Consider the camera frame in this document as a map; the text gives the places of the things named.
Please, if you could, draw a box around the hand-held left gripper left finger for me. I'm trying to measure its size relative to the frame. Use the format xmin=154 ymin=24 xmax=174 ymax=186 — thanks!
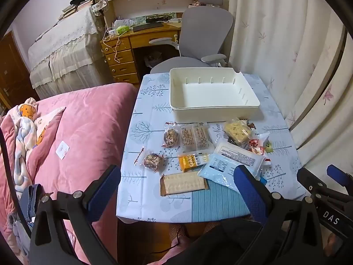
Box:
xmin=29 ymin=164 xmax=122 ymax=265

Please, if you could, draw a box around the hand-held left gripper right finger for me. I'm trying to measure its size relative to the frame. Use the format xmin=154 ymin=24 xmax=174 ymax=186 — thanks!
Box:
xmin=232 ymin=165 xmax=324 ymax=265

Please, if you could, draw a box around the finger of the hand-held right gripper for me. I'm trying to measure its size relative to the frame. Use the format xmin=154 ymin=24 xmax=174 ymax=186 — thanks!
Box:
xmin=327 ymin=164 xmax=353 ymax=196
xmin=296 ymin=167 xmax=335 ymax=199

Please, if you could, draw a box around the large cookie packet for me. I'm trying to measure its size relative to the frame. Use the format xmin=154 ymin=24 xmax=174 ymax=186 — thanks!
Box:
xmin=198 ymin=140 xmax=266 ymax=192

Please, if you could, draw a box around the red white snack packet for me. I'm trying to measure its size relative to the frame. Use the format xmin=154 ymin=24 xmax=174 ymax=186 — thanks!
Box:
xmin=248 ymin=132 xmax=270 ymax=155

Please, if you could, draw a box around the clear nut cluster packet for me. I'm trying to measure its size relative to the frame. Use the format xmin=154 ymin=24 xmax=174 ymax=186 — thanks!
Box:
xmin=134 ymin=147 xmax=166 ymax=175
xmin=162 ymin=121 xmax=180 ymax=147

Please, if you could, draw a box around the brown cracker packet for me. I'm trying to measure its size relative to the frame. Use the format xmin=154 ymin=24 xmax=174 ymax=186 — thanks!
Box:
xmin=159 ymin=171 xmax=209 ymax=197

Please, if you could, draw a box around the rice crispy bar packet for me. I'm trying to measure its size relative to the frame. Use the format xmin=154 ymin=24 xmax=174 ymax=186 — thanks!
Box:
xmin=223 ymin=118 xmax=255 ymax=147

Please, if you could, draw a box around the orange oat bar packet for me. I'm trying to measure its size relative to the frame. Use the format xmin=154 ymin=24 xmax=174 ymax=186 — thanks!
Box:
xmin=178 ymin=152 xmax=209 ymax=173

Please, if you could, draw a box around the clear bread packet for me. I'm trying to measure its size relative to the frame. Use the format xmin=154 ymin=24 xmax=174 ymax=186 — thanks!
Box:
xmin=179 ymin=122 xmax=216 ymax=153

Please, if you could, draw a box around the white plastic storage tray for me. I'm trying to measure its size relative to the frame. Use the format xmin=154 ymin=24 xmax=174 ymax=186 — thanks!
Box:
xmin=169 ymin=67 xmax=261 ymax=122

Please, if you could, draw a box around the white card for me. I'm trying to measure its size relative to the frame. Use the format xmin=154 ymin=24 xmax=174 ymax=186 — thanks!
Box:
xmin=55 ymin=141 xmax=70 ymax=161

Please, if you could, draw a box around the pink blanket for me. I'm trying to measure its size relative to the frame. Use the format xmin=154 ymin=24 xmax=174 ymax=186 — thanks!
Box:
xmin=0 ymin=83 xmax=138 ymax=265

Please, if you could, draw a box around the cartoon print pillow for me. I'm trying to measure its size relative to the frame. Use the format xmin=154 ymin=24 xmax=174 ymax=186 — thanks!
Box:
xmin=34 ymin=106 xmax=67 ymax=147

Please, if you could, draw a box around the pink fuzzy garment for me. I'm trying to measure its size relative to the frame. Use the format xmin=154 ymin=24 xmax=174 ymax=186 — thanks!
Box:
xmin=169 ymin=236 xmax=192 ymax=258

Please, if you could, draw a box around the tree print tablecloth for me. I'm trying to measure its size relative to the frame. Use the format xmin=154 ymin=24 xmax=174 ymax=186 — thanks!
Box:
xmin=116 ymin=72 xmax=311 ymax=224

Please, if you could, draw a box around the wooden desk with drawers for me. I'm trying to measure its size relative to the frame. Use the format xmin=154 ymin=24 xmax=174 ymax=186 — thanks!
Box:
xmin=100 ymin=19 xmax=184 ymax=85

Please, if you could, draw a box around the white lace cover cloth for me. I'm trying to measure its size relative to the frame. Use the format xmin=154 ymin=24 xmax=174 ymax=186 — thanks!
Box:
xmin=28 ymin=6 xmax=111 ymax=100

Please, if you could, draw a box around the brown wooden door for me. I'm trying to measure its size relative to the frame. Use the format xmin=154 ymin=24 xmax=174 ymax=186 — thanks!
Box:
xmin=0 ymin=30 xmax=32 ymax=111

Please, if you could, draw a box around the black keyboard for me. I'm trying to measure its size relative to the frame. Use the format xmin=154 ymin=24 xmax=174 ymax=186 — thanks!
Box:
xmin=133 ymin=22 xmax=164 ymax=32

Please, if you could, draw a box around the grey office chair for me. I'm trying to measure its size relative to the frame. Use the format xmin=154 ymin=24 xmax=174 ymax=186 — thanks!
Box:
xmin=149 ymin=0 xmax=235 ymax=74

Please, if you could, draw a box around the long black box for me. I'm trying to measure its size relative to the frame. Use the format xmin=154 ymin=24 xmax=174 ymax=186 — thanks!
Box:
xmin=146 ymin=13 xmax=177 ymax=24

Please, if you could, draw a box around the floral fabric bag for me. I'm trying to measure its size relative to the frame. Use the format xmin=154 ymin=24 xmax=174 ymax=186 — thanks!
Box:
xmin=91 ymin=0 xmax=109 ymax=16

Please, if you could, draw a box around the stack of flat books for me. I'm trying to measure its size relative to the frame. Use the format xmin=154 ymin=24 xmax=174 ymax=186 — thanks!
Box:
xmin=58 ymin=0 xmax=94 ymax=20

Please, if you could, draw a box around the wooden bookshelf hutch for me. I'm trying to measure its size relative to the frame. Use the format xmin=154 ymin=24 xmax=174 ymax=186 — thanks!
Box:
xmin=95 ymin=0 xmax=213 ymax=28

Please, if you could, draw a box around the black cable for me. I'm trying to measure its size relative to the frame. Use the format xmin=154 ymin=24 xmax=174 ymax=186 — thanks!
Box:
xmin=0 ymin=128 xmax=32 ymax=238

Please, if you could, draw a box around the white charger cable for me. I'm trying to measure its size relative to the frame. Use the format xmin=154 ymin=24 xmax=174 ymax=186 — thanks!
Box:
xmin=101 ymin=27 xmax=122 ymax=64

